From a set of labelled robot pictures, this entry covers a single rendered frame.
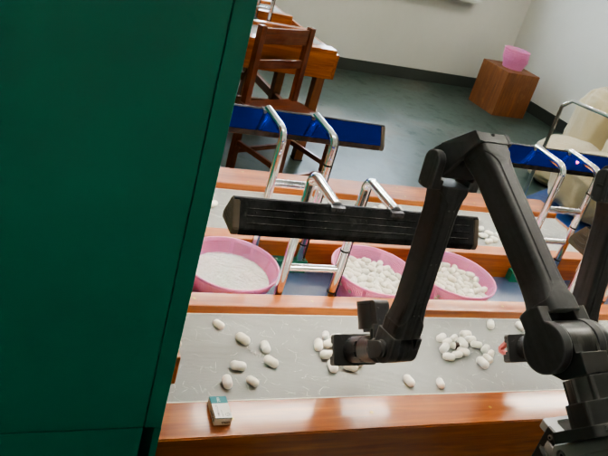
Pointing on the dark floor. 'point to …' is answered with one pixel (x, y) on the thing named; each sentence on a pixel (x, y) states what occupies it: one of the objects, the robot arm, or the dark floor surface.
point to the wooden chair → (276, 99)
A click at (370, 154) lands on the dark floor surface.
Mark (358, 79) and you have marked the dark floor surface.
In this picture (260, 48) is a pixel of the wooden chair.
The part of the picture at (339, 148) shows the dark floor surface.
